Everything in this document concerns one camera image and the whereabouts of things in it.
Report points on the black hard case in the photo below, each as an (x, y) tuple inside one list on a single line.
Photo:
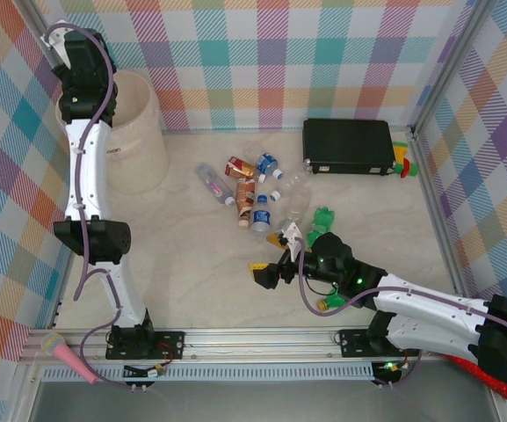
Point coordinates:
[(345, 145)]

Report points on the brown label bottle beige cap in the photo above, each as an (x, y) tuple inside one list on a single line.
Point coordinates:
[(245, 198)]

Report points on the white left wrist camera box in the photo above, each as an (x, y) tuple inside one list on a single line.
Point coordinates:
[(57, 37)]

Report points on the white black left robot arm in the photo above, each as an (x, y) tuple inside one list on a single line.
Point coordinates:
[(88, 167)]

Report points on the clear bottle pink label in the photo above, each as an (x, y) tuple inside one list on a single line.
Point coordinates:
[(213, 184)]

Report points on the blue label bottle white cap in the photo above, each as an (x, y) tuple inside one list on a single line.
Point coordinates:
[(262, 217), (265, 163)]

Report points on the aluminium side rail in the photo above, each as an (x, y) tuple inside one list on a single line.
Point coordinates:
[(439, 220), (57, 307)]

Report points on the yellow green toy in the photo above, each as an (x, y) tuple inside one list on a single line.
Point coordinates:
[(400, 151)]

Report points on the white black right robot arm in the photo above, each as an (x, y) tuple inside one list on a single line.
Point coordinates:
[(429, 303)]

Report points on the aluminium frame post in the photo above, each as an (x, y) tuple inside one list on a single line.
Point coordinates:
[(38, 13), (445, 66)]

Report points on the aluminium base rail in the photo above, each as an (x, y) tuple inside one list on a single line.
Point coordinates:
[(257, 340)]

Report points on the cream round waste bin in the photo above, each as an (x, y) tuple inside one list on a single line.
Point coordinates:
[(141, 145)]

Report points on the green plastic bottle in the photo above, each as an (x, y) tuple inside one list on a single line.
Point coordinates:
[(323, 220)]

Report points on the red green toy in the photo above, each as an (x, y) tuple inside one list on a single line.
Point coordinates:
[(407, 169)]

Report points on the red glitter toy microphone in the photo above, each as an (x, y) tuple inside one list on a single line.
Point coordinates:
[(505, 389)]

